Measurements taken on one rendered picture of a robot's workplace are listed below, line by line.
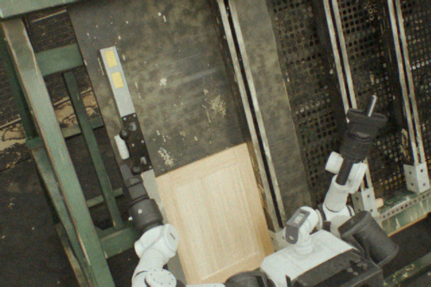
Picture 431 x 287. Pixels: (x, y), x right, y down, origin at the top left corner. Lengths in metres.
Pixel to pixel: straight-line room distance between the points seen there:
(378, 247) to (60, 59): 1.14
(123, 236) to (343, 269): 0.78
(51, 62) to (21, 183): 2.14
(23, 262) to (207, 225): 1.67
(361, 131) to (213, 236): 0.67
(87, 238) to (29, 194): 1.99
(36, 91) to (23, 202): 2.08
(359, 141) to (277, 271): 0.48
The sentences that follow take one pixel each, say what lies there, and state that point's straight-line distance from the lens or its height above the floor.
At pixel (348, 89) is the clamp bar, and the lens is 2.07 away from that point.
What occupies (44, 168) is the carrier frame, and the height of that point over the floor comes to 0.79.
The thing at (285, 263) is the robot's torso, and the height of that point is 1.34.
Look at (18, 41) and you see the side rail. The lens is 1.62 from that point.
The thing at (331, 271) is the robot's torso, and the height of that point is 1.39.
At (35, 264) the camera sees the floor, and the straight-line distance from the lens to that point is 3.29.
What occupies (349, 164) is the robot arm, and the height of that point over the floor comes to 1.46.
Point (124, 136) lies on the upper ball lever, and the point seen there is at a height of 1.55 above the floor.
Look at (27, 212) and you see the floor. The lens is 3.57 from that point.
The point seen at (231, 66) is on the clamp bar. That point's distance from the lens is 1.80.
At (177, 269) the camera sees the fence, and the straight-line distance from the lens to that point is 1.86.
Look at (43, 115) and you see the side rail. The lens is 1.62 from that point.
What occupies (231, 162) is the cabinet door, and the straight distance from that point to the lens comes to 1.87.
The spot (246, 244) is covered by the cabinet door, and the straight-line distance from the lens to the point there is 1.98.
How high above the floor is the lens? 2.57
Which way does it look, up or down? 42 degrees down
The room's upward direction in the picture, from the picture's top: straight up
